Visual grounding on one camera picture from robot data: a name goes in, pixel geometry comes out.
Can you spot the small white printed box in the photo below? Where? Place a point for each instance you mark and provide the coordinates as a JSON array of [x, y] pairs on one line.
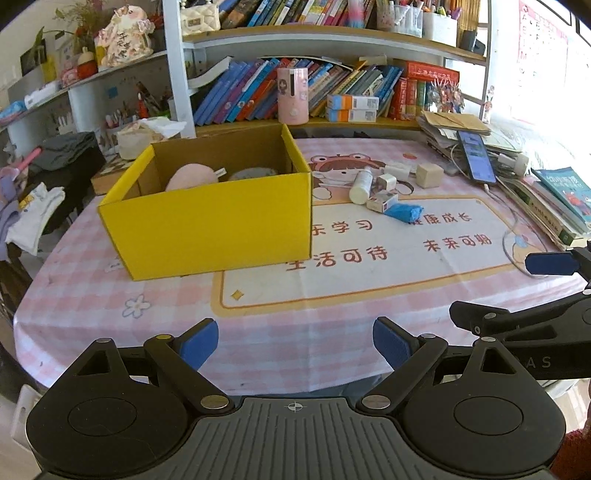
[[381, 201]]

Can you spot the white wall charger plug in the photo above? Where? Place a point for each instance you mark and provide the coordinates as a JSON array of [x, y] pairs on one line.
[[518, 165]]

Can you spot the pink cylindrical dispenser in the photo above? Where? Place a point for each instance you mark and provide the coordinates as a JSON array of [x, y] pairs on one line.
[[292, 96]]

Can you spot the teal children's book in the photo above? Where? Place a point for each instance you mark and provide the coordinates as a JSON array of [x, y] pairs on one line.
[[568, 187]]

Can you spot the yellow cardboard box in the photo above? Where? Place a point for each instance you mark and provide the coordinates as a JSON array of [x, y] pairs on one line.
[[216, 227]]

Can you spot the red dictionary book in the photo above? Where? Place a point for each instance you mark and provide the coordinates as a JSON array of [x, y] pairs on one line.
[[398, 110]]

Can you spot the large white power adapter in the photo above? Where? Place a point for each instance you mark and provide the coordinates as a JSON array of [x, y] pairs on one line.
[[402, 171]]

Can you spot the pink cartoon table mat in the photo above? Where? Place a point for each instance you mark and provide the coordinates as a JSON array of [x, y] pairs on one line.
[[302, 325]]

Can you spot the upper orange blue white box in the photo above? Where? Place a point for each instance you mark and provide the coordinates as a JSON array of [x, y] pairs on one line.
[[352, 102]]

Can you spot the lower orange blue white box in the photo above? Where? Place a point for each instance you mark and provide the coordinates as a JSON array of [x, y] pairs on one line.
[[351, 116]]

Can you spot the orange blue white box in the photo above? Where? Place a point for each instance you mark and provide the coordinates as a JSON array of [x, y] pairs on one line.
[[351, 116], [352, 102]]

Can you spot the small white charger cube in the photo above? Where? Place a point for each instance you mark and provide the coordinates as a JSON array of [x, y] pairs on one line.
[[387, 182]]

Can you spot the smartphone with lit screen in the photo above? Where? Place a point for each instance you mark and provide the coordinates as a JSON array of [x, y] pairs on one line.
[[479, 164]]

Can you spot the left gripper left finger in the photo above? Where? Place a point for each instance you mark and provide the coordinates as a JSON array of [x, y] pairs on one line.
[[177, 361]]

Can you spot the white spray bottle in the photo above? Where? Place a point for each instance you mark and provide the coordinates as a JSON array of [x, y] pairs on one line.
[[359, 193]]

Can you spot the white wooden bookshelf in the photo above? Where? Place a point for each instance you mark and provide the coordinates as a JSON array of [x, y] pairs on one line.
[[295, 40]]

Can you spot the tissue box with tissues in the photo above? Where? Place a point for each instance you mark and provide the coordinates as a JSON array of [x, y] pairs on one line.
[[135, 137]]

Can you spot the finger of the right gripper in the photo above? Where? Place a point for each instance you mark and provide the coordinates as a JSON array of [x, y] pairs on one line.
[[558, 264]]

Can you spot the beige cube block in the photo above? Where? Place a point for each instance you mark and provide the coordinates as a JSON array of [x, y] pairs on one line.
[[429, 175]]

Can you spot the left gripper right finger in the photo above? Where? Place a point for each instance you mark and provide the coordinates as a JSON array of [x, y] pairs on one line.
[[411, 358]]

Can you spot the brown paper envelope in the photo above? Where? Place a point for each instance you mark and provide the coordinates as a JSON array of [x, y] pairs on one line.
[[457, 121]]

